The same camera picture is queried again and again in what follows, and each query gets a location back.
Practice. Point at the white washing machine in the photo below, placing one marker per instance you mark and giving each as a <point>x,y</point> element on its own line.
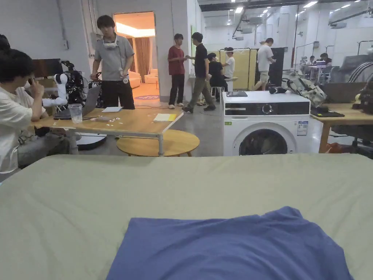
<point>266,125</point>

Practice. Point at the blue shirt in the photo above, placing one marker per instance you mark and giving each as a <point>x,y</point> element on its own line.
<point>227,248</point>

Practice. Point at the white robot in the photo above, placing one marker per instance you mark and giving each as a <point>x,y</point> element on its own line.
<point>65,84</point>

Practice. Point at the group of people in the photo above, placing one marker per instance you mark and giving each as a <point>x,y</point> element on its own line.
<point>317,62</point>

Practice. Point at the wooden desk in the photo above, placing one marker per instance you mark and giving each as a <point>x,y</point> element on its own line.
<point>342,113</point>

